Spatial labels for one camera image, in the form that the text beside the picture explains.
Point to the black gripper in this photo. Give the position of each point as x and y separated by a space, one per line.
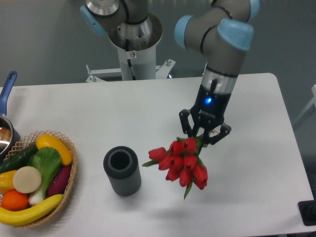
208 113

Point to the red tulip bouquet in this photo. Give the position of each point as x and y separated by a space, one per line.
182 162

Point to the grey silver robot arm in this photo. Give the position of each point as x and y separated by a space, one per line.
223 35

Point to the dark grey ribbed vase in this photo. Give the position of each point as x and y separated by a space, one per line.
122 168

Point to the black device at edge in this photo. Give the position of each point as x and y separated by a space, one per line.
308 212

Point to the purple sweet potato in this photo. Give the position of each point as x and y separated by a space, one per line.
59 183

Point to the green bok choy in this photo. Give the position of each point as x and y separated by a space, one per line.
48 162

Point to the woven wicker basket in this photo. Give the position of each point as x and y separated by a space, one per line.
30 140

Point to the beige round disc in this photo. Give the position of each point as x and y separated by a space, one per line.
26 179

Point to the green cucumber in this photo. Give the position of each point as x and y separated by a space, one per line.
19 159

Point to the yellow bell pepper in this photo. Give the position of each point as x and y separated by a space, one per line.
6 181

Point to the orange fruit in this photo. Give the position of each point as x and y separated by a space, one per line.
15 201

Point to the yellow banana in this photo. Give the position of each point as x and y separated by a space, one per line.
27 216

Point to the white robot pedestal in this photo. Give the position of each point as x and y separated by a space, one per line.
134 65

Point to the white furniture frame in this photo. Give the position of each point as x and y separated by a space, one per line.
307 111

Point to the blue handled saucepan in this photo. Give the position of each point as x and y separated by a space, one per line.
8 134

